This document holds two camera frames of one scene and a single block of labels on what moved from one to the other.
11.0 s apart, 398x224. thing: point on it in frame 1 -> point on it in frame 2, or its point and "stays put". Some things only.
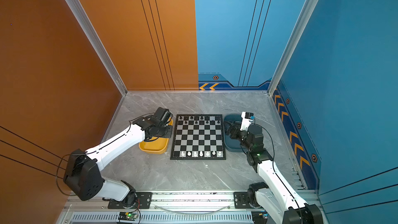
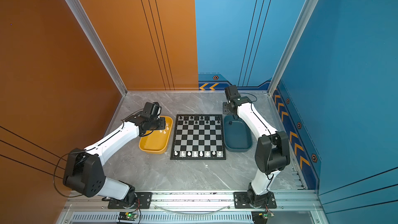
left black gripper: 169,134 -> 162,123
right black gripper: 233,127 -> 225,111
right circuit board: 260,217 stays put
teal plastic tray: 231,144 stays put
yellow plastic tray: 156,146 stays put
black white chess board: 198,137 stays put
